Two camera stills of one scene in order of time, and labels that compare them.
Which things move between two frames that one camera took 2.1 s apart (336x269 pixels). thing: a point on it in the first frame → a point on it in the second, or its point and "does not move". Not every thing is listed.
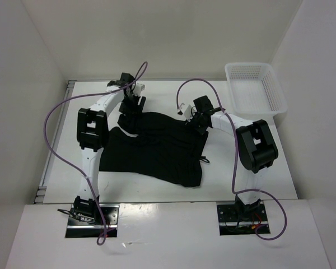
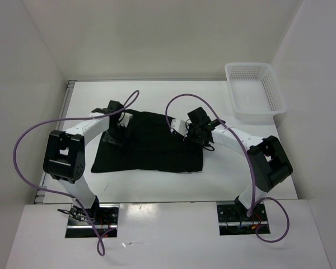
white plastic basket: (255, 89) does not move
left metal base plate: (78, 229) does not move
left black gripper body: (129, 105) → (115, 135)
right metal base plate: (238, 219) does not move
